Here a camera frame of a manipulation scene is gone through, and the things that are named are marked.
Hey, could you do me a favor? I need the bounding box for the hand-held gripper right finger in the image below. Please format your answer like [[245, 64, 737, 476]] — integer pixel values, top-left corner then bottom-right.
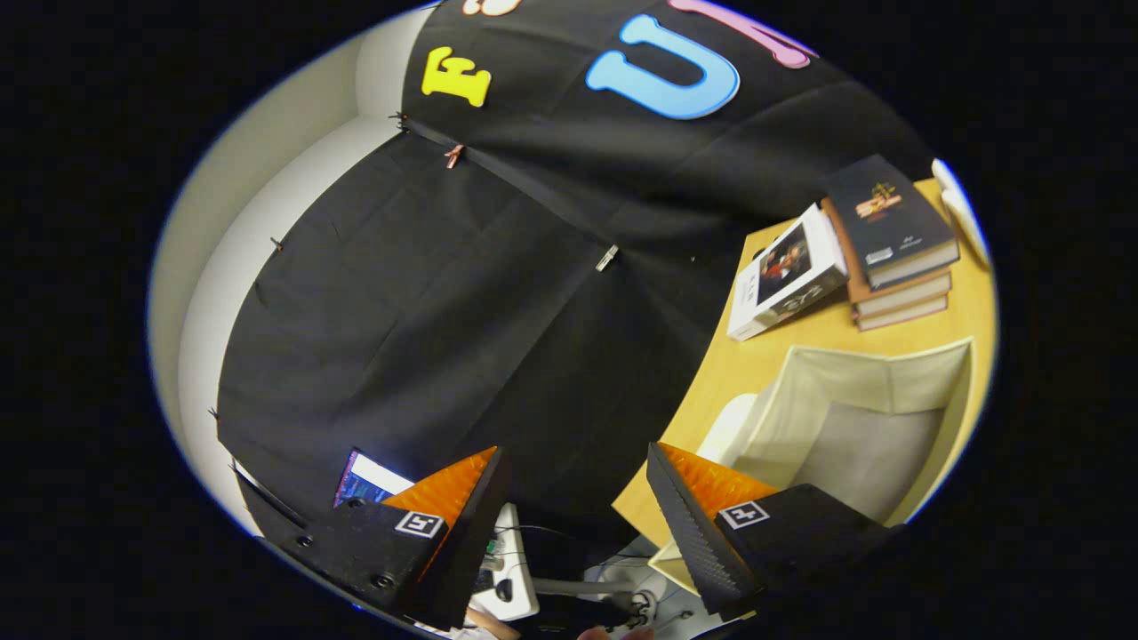
[[645, 441, 903, 623]]

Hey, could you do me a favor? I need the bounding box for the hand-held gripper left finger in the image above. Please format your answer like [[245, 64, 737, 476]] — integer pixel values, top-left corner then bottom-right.
[[265, 445, 514, 632]]

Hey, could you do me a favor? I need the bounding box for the beige fabric storage box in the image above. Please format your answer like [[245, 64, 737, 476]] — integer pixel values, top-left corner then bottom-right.
[[647, 338, 976, 596]]

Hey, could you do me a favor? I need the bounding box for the white power strip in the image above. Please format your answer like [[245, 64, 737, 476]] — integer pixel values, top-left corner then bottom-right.
[[471, 504, 541, 623]]

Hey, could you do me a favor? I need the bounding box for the lit computer screen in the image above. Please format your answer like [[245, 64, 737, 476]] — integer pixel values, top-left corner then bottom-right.
[[333, 449, 416, 509]]

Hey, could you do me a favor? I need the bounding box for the white picture-cover book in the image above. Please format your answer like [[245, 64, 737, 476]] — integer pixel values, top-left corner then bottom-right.
[[726, 203, 850, 342]]

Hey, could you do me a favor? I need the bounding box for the thin brown book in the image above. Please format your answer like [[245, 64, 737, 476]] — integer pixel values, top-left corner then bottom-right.
[[853, 293, 950, 332]]

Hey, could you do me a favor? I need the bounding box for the brown cover book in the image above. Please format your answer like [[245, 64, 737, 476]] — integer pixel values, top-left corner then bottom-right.
[[820, 197, 954, 318]]

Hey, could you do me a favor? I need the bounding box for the dark blue hardcover book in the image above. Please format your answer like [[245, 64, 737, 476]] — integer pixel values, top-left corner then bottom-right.
[[822, 154, 961, 290]]

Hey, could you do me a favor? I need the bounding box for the white plush toy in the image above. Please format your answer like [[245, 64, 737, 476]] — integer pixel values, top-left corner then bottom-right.
[[931, 158, 990, 268]]

